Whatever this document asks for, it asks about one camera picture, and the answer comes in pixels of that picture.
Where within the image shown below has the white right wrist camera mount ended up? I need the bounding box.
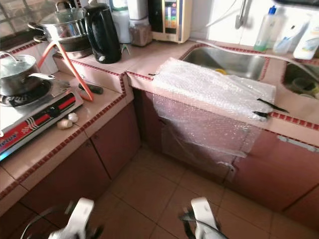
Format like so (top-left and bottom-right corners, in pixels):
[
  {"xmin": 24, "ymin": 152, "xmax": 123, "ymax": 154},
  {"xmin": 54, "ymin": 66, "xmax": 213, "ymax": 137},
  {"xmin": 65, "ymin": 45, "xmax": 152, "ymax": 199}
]
[{"xmin": 189, "ymin": 197, "xmax": 221, "ymax": 239}]

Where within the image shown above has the silver cabinet handle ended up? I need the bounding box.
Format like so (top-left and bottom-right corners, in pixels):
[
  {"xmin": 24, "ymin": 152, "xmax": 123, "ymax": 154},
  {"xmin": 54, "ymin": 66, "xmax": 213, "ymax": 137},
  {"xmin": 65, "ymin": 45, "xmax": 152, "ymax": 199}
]
[
  {"xmin": 217, "ymin": 160, "xmax": 237, "ymax": 172},
  {"xmin": 277, "ymin": 134, "xmax": 319, "ymax": 152}
]

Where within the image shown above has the cream water ionizer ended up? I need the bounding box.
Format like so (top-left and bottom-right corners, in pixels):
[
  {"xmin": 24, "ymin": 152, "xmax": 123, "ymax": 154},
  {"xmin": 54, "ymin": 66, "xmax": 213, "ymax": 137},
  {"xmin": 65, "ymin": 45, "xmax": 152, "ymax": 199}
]
[{"xmin": 147, "ymin": 0, "xmax": 193, "ymax": 44}]

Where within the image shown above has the white bottle green label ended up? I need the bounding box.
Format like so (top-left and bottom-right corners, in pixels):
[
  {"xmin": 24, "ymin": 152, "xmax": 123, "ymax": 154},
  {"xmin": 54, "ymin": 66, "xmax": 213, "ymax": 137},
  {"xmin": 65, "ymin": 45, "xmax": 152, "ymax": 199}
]
[{"xmin": 293, "ymin": 14, "xmax": 319, "ymax": 60}]

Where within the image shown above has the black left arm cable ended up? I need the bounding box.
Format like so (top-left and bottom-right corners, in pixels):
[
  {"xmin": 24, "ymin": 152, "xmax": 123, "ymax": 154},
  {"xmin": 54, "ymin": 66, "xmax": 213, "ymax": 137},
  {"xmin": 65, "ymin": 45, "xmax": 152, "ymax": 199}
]
[{"xmin": 20, "ymin": 202, "xmax": 75, "ymax": 239}]

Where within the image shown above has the blue cap dish soap bottle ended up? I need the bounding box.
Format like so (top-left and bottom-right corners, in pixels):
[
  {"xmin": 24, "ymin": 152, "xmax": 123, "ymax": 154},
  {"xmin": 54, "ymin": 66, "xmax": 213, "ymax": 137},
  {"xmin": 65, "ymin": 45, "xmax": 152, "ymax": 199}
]
[{"xmin": 253, "ymin": 5, "xmax": 281, "ymax": 52}]

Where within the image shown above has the orange gas hose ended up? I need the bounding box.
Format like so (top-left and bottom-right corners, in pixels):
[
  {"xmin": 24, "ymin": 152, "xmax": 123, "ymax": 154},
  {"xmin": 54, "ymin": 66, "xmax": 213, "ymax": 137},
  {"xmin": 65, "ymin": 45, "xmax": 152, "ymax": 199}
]
[{"xmin": 37, "ymin": 41, "xmax": 95, "ymax": 102}]

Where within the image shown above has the white hose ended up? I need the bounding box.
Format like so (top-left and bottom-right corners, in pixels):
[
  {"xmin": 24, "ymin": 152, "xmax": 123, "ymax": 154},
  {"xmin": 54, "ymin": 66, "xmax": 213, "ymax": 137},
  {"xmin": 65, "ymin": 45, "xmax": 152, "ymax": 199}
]
[{"xmin": 204, "ymin": 0, "xmax": 242, "ymax": 28}]

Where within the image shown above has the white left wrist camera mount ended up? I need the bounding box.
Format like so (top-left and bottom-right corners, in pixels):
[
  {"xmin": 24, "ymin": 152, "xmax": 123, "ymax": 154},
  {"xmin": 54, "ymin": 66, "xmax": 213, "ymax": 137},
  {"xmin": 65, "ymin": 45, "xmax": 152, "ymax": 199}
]
[{"xmin": 62, "ymin": 197, "xmax": 96, "ymax": 239}]

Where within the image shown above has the brown base cabinet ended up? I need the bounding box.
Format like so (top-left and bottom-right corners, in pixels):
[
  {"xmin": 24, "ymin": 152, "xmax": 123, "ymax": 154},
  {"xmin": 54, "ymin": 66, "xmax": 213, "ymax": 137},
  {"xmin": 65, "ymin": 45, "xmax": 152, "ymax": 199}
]
[
  {"xmin": 0, "ymin": 102, "xmax": 141, "ymax": 220},
  {"xmin": 132, "ymin": 90, "xmax": 319, "ymax": 230}
]

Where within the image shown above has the black electric kettle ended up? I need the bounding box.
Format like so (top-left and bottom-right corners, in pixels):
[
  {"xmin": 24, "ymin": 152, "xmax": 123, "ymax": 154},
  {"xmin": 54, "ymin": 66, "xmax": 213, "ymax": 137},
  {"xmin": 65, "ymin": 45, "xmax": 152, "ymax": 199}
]
[{"xmin": 84, "ymin": 3, "xmax": 123, "ymax": 64}]

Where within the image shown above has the stainless steel sink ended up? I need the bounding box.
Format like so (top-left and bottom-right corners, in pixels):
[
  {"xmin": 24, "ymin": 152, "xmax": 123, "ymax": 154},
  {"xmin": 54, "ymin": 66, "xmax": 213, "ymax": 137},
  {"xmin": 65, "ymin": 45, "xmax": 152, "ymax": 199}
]
[{"xmin": 182, "ymin": 46, "xmax": 270, "ymax": 80}]

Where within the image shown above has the red striped gas stove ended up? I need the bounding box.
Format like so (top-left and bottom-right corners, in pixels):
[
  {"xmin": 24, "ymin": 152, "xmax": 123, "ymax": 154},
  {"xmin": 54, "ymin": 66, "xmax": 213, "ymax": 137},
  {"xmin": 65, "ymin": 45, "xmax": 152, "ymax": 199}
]
[{"xmin": 0, "ymin": 79, "xmax": 84, "ymax": 161}]

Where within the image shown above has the bubble wrap sheet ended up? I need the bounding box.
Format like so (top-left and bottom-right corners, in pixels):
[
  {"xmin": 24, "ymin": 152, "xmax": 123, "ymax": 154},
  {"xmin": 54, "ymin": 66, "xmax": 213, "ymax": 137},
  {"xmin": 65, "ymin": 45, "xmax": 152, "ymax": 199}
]
[{"xmin": 151, "ymin": 57, "xmax": 277, "ymax": 167}]

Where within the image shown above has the small steel saucepan with lid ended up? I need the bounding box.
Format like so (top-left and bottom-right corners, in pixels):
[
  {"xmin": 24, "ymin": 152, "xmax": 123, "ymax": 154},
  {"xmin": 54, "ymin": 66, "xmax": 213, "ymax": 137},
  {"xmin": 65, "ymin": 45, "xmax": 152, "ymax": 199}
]
[{"xmin": 0, "ymin": 51, "xmax": 55, "ymax": 97}]

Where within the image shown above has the glass jar brown powder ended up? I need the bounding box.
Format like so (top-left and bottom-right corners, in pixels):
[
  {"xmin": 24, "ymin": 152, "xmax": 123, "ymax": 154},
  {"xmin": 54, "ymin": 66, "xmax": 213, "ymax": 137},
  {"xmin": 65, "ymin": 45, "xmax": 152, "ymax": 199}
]
[{"xmin": 129, "ymin": 19, "xmax": 153, "ymax": 47}]

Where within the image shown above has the white canister green band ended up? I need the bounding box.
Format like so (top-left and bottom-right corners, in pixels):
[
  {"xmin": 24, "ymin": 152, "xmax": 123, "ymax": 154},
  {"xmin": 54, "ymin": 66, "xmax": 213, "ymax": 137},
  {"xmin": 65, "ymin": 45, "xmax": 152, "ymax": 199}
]
[{"xmin": 110, "ymin": 0, "xmax": 133, "ymax": 44}]

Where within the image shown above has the clear plastic bottle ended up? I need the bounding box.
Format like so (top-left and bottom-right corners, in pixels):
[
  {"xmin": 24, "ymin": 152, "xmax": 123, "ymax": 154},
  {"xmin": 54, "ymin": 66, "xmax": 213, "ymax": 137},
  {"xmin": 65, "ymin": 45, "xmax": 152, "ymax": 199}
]
[{"xmin": 273, "ymin": 20, "xmax": 311, "ymax": 54}]

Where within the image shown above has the steel steamer pot glass lid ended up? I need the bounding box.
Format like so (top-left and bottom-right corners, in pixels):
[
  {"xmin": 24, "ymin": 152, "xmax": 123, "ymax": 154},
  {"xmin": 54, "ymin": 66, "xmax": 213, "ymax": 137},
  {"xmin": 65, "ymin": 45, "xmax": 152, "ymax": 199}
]
[{"xmin": 27, "ymin": 1, "xmax": 93, "ymax": 58}]

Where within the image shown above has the dark stick-shaped handle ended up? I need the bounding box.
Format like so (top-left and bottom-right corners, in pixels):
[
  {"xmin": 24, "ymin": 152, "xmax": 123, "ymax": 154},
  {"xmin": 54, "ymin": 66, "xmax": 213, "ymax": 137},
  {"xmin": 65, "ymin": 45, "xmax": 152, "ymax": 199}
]
[{"xmin": 78, "ymin": 83, "xmax": 104, "ymax": 95}]

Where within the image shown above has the white plastic tub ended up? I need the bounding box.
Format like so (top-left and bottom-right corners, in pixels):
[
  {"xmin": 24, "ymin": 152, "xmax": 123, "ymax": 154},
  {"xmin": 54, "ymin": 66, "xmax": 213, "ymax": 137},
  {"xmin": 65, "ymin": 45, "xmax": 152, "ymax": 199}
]
[{"xmin": 127, "ymin": 0, "xmax": 149, "ymax": 20}]

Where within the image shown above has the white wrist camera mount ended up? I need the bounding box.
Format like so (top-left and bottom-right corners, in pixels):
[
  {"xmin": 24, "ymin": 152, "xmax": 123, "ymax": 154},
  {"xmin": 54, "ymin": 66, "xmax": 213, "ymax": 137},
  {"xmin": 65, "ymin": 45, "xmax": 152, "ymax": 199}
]
[
  {"xmin": 189, "ymin": 197, "xmax": 221, "ymax": 239},
  {"xmin": 62, "ymin": 197, "xmax": 96, "ymax": 239}
]

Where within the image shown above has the brown onion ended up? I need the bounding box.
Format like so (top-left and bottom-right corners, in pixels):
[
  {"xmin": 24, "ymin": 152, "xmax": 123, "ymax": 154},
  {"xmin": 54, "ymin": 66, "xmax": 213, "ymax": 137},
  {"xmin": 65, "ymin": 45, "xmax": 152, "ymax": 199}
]
[{"xmin": 57, "ymin": 118, "xmax": 74, "ymax": 130}]

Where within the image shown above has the grey tube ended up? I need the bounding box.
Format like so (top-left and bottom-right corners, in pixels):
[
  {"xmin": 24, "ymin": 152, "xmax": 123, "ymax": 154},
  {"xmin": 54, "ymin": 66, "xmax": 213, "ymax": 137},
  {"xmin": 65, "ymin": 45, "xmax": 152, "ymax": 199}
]
[{"xmin": 189, "ymin": 39, "xmax": 319, "ymax": 65}]

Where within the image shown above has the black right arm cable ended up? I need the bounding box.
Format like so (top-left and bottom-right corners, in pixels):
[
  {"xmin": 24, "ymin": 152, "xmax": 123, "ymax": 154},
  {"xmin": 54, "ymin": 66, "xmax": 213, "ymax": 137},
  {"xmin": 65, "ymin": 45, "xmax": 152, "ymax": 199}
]
[{"xmin": 178, "ymin": 209, "xmax": 230, "ymax": 239}]

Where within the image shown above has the metal wall faucet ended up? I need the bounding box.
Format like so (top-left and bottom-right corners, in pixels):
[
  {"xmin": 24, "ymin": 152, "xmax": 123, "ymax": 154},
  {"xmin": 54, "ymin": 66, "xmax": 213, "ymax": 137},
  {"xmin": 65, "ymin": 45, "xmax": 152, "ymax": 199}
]
[{"xmin": 235, "ymin": 0, "xmax": 255, "ymax": 29}]

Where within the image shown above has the small steel sink basin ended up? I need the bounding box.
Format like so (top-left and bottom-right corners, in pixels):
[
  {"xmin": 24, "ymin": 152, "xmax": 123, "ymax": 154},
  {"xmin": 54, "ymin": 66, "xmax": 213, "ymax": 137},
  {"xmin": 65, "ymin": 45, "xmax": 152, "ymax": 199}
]
[{"xmin": 282, "ymin": 62, "xmax": 319, "ymax": 99}]

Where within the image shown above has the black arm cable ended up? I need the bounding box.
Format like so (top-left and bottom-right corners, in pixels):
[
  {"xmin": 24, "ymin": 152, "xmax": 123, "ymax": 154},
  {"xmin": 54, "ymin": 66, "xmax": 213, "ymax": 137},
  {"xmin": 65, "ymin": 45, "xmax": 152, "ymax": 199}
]
[
  {"xmin": 178, "ymin": 209, "xmax": 230, "ymax": 239},
  {"xmin": 20, "ymin": 202, "xmax": 75, "ymax": 239}
]

